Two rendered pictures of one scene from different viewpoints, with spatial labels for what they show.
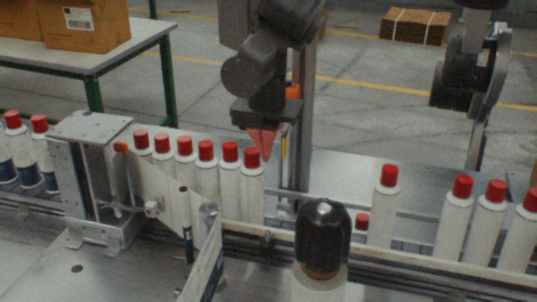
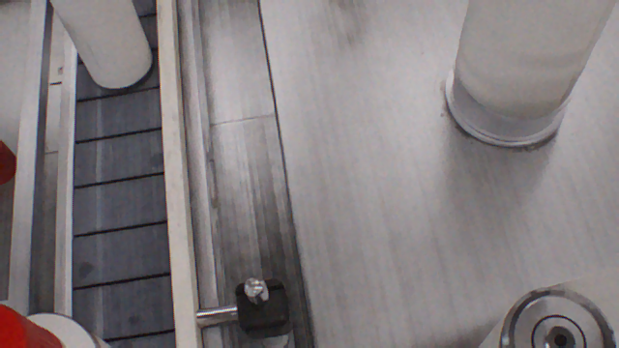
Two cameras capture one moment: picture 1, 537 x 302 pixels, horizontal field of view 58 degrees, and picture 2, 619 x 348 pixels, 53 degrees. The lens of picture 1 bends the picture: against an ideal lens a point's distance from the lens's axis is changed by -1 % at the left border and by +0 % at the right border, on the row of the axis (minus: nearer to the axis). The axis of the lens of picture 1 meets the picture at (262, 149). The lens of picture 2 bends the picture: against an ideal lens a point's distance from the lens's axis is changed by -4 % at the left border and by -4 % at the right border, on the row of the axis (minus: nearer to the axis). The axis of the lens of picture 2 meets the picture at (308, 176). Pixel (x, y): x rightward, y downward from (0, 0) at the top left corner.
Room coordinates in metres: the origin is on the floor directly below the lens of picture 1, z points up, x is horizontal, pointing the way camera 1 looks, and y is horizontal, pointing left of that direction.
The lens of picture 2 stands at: (0.77, 0.11, 1.27)
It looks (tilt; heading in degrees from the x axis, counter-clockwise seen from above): 62 degrees down; 250
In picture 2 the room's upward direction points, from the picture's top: 6 degrees counter-clockwise
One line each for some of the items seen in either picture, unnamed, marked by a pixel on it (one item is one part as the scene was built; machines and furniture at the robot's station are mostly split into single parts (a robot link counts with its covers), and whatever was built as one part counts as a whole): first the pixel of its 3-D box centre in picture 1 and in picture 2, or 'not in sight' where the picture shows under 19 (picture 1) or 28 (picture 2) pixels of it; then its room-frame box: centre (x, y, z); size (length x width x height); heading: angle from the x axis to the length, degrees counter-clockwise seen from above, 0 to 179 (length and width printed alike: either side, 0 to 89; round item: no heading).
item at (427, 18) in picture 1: (415, 25); not in sight; (5.05, -1.60, 0.11); 0.65 x 0.54 x 0.22; 66
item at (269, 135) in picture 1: (259, 133); not in sight; (0.67, 0.01, 1.23); 0.07 x 0.07 x 0.09; 73
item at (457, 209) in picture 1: (454, 221); not in sight; (0.75, -0.38, 0.98); 0.05 x 0.05 x 0.20
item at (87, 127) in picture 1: (90, 126); not in sight; (0.86, 0.34, 1.14); 0.14 x 0.11 x 0.01; 74
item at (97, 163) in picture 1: (102, 179); not in sight; (0.86, 0.34, 1.01); 0.14 x 0.13 x 0.26; 74
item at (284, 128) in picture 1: (282, 156); not in sight; (0.90, -0.04, 1.05); 0.10 x 0.04 x 0.33; 164
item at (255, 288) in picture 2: (268, 252); (266, 314); (0.77, -0.01, 0.89); 0.03 x 0.03 x 0.12; 74
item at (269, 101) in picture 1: (267, 93); not in sight; (0.67, -0.01, 1.30); 0.10 x 0.07 x 0.07; 73
